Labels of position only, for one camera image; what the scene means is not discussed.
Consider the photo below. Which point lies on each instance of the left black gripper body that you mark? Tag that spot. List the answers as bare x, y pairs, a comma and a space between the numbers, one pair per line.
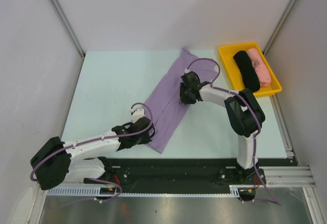
142, 139

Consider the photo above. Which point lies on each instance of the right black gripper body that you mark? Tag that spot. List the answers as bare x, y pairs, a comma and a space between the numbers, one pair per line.
185, 95

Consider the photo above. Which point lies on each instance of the purple t shirt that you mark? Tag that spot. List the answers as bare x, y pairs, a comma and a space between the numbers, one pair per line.
164, 103

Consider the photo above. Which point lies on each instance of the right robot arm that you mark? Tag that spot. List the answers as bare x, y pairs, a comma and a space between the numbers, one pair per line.
244, 113

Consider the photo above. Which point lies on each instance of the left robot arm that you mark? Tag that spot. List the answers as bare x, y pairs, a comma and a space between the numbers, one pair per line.
86, 161

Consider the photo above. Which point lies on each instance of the yellow plastic tray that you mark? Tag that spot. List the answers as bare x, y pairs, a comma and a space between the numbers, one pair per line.
226, 53

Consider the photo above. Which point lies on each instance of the rolled black t shirt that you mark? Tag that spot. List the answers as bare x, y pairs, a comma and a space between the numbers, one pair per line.
249, 77

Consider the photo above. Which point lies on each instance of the rolled pink t shirt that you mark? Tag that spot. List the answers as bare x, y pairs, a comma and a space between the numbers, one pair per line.
260, 68

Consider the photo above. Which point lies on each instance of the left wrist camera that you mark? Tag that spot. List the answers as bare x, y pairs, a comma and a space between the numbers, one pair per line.
136, 114

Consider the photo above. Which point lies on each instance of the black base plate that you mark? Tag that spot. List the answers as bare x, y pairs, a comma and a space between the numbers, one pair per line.
179, 174

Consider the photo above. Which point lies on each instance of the white slotted cable duct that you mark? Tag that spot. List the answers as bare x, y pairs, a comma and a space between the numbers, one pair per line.
101, 191

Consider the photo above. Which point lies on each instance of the right aluminium corner post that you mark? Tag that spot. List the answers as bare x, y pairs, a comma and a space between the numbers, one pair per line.
280, 24

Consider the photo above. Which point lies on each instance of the aluminium corner post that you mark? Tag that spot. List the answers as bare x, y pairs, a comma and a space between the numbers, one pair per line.
280, 24
67, 27

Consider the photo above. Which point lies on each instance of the aluminium frame rail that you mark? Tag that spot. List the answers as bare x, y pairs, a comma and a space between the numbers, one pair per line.
289, 176

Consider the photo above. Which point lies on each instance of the left aluminium corner post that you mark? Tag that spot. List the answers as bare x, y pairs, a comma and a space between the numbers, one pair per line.
67, 27

